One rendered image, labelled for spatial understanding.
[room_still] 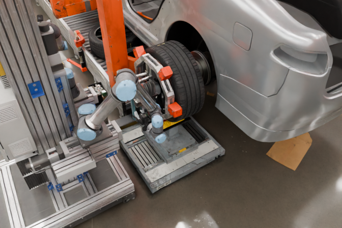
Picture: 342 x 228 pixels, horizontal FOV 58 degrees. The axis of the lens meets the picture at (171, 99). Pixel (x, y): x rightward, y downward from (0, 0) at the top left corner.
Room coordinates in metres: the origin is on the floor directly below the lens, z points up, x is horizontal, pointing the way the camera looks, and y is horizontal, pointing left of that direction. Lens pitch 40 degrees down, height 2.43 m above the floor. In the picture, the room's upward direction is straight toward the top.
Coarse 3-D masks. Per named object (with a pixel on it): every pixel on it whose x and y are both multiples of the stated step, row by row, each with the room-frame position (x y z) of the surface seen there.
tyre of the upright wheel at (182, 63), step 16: (160, 48) 2.08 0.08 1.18; (176, 48) 2.08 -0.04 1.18; (144, 64) 2.23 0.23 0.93; (176, 64) 1.92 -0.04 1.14; (192, 64) 1.96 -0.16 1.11; (176, 80) 1.82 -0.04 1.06; (192, 80) 1.87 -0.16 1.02; (176, 96) 1.81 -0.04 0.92; (192, 96) 1.81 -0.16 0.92; (192, 112) 1.84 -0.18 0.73
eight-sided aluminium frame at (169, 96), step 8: (144, 56) 2.05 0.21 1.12; (136, 64) 2.17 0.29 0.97; (152, 64) 1.95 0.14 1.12; (136, 72) 2.18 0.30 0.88; (160, 80) 1.84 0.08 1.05; (168, 80) 1.85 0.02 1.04; (168, 88) 1.82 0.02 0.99; (168, 96) 1.76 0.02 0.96; (168, 104) 1.76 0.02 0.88; (168, 112) 1.76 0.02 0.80
